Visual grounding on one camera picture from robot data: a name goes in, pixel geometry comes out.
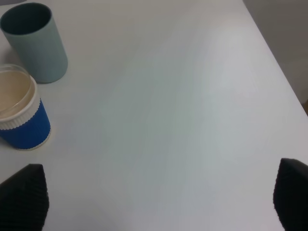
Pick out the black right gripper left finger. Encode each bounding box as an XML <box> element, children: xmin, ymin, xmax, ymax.
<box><xmin>0</xmin><ymin>164</ymin><xmax>50</xmax><ymax>231</ymax></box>

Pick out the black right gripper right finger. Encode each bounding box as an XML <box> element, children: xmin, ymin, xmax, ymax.
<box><xmin>273</xmin><ymin>158</ymin><xmax>308</xmax><ymax>231</ymax></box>

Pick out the blue sleeved glass cup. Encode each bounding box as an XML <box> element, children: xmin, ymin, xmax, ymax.
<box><xmin>0</xmin><ymin>64</ymin><xmax>51</xmax><ymax>150</ymax></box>

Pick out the teal cylindrical cup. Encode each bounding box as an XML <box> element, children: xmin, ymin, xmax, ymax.
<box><xmin>0</xmin><ymin>2</ymin><xmax>68</xmax><ymax>84</ymax></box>

